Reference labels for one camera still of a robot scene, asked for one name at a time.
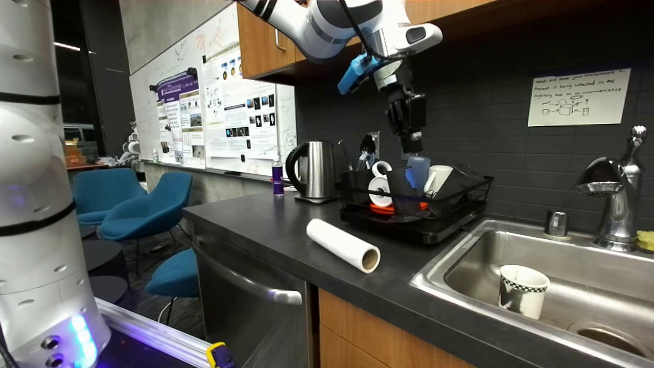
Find white research poster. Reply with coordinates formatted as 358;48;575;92
202;44;282;179

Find yellow sponge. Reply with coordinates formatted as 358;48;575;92
637;229;654;257

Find stainless steel dishwasher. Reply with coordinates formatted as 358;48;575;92
190;227;318;368

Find white paper towel roll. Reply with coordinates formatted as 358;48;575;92
305;217;385;276

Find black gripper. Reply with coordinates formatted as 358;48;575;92
385;91;429;158

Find stainless steel sink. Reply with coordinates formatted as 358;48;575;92
409;217;654;368

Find blue plastic cup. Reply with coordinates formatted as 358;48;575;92
406;153;433;197

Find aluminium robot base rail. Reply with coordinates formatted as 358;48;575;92
94;297;231;368

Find wooden base cabinet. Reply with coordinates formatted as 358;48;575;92
318;288;478;368

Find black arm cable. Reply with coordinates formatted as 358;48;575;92
340;0;385;60

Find stainless steel electric kettle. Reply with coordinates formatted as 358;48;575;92
285;137;349;206

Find black dish drying rack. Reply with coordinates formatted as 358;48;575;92
338;165;498;247

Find chrome sink knob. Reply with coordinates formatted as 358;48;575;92
545;210;575;239

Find white cup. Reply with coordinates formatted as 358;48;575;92
423;165;457;203

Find white paper wall note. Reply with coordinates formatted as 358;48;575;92
526;65;634;129

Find black white red mug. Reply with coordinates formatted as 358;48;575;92
366;159;399;222

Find blue fabric chair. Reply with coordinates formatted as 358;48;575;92
72;166;147;237
143;246;202;302
96;168;197;244

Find purple titled research poster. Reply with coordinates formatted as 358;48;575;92
149;65;206;170

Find black dish brush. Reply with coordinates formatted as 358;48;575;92
358;132;382;175

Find wooden wall cabinets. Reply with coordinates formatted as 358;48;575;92
236;0;508;83

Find white patterned mug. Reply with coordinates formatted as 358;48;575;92
494;263;554;323

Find blue wrist camera box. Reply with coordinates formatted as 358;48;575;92
335;51;385;96

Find chrome faucet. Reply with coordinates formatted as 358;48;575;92
575;123;652;257

